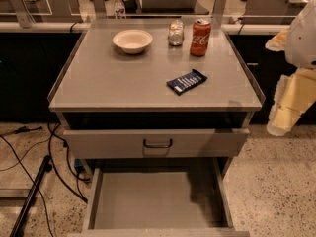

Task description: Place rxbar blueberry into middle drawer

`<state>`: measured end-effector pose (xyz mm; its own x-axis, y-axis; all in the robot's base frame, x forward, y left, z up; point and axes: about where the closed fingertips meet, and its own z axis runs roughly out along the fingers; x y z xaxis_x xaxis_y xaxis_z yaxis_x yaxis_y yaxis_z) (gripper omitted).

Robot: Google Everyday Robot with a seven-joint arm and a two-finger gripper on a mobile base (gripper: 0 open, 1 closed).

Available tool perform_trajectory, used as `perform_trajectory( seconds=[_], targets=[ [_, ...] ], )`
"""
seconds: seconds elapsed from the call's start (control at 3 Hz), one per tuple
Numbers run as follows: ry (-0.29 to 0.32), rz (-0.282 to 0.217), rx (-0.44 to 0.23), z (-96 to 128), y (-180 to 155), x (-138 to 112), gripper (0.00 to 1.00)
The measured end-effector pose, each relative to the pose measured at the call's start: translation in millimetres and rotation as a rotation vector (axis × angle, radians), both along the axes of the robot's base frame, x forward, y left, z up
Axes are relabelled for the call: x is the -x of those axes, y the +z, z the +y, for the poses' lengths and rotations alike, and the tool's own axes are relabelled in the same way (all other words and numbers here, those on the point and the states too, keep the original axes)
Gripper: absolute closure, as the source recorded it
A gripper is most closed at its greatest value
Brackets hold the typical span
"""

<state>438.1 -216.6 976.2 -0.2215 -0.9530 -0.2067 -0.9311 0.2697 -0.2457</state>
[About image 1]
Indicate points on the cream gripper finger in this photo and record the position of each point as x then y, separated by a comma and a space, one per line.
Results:
294, 95
277, 42

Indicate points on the blue rxbar blueberry bar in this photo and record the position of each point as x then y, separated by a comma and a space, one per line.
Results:
186, 82

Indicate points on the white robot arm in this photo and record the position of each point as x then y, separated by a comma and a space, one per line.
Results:
300, 48

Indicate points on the grey drawer cabinet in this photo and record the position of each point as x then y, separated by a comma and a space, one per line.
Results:
104, 88

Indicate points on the grey top drawer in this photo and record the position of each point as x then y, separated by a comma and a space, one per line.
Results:
114, 144

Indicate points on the grey open middle drawer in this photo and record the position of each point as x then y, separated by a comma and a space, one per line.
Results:
184, 203

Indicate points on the red coca-cola can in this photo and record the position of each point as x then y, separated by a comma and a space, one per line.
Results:
200, 39

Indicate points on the clear glass jar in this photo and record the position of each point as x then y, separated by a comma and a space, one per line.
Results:
176, 33

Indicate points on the white ceramic bowl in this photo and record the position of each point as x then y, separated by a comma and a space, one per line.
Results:
132, 41

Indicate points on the clear plastic water bottle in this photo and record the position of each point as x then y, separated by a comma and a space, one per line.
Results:
119, 9

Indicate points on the black bar on floor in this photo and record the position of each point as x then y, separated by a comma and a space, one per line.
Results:
20, 222

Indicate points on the black drawer handle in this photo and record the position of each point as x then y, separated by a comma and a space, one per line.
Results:
146, 144

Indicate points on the white counter rail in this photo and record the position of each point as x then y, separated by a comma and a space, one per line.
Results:
231, 29

